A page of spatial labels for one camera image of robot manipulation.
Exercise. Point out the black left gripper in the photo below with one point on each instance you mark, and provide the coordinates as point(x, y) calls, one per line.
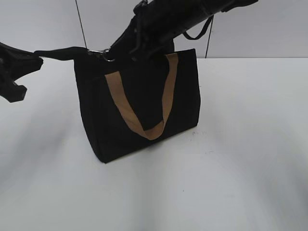
point(14, 65)

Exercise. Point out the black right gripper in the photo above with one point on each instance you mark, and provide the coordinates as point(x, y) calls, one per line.
point(135, 44)

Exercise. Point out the black bag with tan handles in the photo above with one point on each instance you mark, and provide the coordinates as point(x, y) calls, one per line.
point(127, 106)

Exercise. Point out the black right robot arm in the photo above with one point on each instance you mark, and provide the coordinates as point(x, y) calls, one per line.
point(156, 23)

